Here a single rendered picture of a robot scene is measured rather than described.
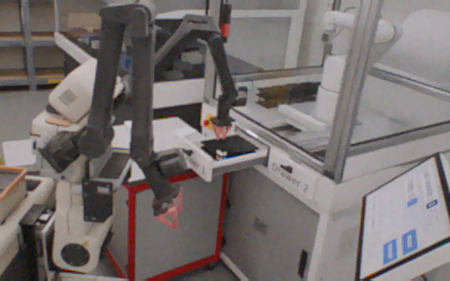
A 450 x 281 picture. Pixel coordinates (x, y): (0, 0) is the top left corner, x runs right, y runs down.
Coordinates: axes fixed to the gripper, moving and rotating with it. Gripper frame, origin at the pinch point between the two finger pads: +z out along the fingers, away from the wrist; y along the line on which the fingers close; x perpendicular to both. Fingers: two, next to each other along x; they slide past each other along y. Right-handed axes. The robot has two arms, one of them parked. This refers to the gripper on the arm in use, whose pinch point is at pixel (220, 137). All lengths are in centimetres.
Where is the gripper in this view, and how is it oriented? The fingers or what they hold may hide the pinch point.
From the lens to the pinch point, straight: 198.2
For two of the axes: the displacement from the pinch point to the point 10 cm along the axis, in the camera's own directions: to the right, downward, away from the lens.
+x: -5.5, -3.9, 7.4
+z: -0.9, 9.1, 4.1
